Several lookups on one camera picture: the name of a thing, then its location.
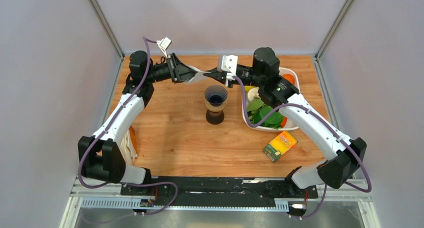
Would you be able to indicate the aluminium frame rail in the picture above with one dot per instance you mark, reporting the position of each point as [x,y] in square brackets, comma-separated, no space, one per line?
[109,197]

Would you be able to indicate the blue glass cone dripper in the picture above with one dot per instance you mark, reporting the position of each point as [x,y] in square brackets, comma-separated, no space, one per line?
[216,95]

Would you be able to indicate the orange carrot toy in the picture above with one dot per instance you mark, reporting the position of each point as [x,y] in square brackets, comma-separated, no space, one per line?
[283,122]

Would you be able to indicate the single white paper filter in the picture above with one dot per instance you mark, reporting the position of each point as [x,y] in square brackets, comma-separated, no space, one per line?
[199,75]

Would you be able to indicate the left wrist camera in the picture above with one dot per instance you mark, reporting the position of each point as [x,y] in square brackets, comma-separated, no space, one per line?
[163,45]

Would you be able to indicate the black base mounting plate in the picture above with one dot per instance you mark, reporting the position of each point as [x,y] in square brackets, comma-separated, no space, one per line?
[197,191]

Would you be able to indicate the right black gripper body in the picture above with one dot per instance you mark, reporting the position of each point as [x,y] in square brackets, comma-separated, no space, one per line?
[246,77]

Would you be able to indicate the white rectangular tray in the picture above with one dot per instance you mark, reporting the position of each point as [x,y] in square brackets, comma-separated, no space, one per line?
[290,126]

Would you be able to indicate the yellow napa cabbage toy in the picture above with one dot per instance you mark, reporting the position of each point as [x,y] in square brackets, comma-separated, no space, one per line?
[248,88]

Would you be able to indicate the brown glass coffee carafe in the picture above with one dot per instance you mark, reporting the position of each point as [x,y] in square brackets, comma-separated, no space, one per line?
[214,117]

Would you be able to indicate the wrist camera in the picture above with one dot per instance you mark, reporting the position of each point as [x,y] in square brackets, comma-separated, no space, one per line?
[163,45]
[228,63]

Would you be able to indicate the white paper coffee filters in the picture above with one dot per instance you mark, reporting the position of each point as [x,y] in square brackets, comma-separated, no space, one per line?
[127,149]

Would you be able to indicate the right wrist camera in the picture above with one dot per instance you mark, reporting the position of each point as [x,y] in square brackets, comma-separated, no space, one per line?
[228,63]

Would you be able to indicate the green bok choy toy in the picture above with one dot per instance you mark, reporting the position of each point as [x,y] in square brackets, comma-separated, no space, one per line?
[254,105]
[273,121]

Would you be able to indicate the yellow green juice box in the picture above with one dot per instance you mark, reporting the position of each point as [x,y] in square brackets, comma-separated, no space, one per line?
[278,146]

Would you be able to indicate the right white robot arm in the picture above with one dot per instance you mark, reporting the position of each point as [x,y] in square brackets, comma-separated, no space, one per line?
[343,155]

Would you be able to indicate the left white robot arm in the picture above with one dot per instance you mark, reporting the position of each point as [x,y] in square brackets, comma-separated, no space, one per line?
[100,155]

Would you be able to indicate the white mushroom toy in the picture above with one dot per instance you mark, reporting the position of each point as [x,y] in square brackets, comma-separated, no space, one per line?
[253,94]

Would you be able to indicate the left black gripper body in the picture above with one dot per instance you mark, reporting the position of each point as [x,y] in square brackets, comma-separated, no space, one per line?
[172,65]

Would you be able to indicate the small orange pumpkin toy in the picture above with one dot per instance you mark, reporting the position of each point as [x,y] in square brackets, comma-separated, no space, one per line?
[289,78]

